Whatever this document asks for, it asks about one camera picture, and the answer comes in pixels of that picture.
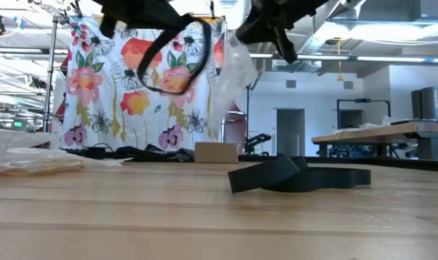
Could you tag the black light stand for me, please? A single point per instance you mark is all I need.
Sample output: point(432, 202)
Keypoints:
point(248, 115)

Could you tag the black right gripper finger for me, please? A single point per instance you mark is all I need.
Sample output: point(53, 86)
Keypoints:
point(257, 32)
point(286, 45)

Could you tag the floral print curtain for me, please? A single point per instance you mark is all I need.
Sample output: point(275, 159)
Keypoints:
point(96, 72)

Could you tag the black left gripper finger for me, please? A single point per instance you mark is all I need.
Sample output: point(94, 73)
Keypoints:
point(161, 16)

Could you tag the black work gloves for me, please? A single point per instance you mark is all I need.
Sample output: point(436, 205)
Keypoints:
point(150, 153)

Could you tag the ceiling light strip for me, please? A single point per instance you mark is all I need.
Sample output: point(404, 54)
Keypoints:
point(324, 57)
point(389, 58)

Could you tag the double door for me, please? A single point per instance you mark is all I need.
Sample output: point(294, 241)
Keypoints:
point(291, 133)

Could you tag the green sign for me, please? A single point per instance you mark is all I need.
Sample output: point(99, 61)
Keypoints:
point(18, 124)

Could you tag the wide black rubber band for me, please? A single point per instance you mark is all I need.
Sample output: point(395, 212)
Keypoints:
point(324, 182)
point(258, 177)
point(206, 43)

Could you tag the black metal stand frame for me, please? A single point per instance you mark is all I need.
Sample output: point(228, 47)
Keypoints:
point(363, 100)

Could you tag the grey cylinder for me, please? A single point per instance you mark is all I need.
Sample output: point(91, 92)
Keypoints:
point(430, 104)
point(416, 104)

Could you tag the wooden top workbench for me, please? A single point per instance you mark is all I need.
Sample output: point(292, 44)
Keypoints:
point(367, 136)

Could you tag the pale pink cloth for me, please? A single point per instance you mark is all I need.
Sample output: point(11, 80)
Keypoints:
point(237, 133)

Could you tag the brown cardboard box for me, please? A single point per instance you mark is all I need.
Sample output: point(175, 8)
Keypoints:
point(215, 151)

